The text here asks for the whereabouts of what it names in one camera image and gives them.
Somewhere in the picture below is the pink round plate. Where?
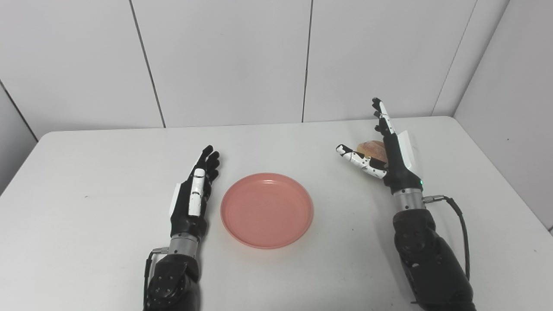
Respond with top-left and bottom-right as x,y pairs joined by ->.
220,173 -> 314,249

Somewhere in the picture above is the golden bread roll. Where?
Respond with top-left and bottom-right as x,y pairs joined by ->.
356,140 -> 388,161

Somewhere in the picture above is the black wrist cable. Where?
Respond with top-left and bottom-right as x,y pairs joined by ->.
143,247 -> 170,308
423,195 -> 471,280

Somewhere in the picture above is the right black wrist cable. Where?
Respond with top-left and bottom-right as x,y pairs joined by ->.
423,195 -> 471,280

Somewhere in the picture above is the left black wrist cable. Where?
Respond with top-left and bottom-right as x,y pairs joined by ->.
143,247 -> 170,308

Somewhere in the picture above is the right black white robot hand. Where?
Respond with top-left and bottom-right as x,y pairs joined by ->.
336,98 -> 424,195

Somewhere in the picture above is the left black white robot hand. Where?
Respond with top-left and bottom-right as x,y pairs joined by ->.
169,145 -> 220,239

